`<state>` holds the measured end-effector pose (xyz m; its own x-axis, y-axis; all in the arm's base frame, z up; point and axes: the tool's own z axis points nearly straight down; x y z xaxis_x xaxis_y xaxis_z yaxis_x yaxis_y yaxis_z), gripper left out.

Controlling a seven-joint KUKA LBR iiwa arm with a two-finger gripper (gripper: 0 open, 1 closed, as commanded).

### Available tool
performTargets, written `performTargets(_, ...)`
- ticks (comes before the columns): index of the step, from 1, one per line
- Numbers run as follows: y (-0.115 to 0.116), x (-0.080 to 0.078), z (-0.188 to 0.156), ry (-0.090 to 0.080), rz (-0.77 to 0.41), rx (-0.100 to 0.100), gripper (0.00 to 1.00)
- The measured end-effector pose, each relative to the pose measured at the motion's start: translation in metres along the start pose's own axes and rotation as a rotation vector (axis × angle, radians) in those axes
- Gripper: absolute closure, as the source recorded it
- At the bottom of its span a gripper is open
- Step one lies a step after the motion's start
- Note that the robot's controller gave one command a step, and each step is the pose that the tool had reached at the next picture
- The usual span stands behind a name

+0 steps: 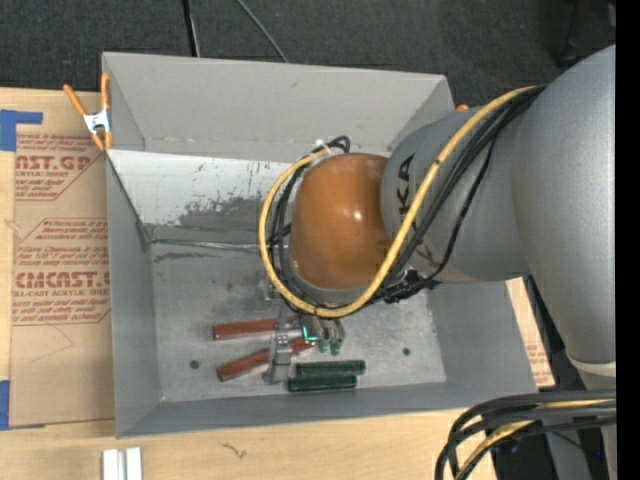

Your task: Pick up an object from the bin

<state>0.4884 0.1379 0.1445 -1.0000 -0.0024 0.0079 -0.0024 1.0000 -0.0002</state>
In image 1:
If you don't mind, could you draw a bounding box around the red-brown flat block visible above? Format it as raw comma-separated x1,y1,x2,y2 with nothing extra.
212,317,281,341
215,337,314,383

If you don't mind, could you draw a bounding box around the dark green flat block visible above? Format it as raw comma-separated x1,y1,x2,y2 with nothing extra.
294,359,367,377
286,374,359,394

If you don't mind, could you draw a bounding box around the grey metal bin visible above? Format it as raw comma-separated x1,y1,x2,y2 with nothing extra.
101,51,540,439

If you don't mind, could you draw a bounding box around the brown cardboard board red print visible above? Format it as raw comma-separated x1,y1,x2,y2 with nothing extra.
0,86,556,430

